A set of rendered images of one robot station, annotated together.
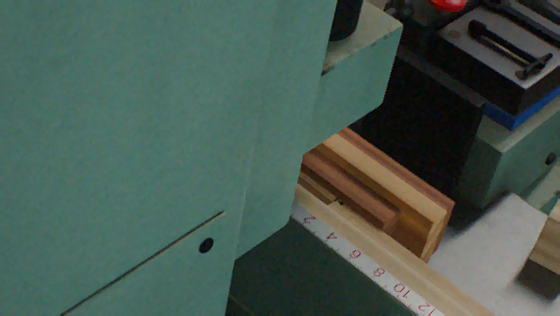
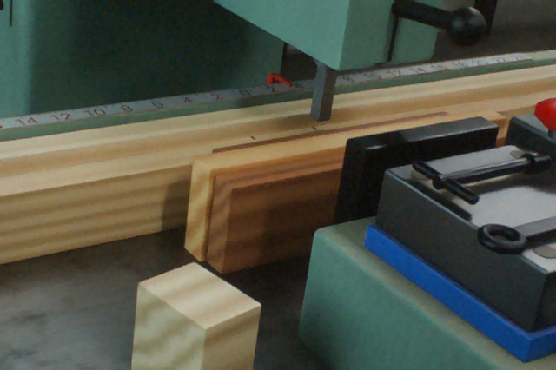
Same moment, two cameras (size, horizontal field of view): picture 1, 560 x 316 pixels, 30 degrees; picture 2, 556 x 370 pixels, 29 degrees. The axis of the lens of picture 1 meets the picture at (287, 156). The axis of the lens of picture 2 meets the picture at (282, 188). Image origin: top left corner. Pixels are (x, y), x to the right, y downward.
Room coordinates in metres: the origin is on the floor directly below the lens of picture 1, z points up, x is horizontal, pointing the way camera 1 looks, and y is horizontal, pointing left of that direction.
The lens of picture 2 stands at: (0.70, -0.59, 1.19)
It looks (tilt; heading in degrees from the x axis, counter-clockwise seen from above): 25 degrees down; 106
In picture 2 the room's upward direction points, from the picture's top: 8 degrees clockwise
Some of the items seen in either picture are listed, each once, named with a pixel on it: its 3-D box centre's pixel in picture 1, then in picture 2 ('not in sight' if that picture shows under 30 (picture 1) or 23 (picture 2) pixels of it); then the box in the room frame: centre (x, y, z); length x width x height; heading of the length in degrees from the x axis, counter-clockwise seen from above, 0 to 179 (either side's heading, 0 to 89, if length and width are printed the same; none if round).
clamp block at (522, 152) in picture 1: (463, 114); (500, 347); (0.68, -0.14, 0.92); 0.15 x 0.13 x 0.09; 55
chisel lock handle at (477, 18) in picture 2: (381, 20); (434, 13); (0.60, -0.05, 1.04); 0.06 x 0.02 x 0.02; 145
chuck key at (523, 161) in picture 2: (506, 44); (493, 170); (0.66, -0.15, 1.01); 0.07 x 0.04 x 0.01; 55
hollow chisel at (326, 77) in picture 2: not in sight; (326, 79); (0.54, 0.00, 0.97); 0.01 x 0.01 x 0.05; 55
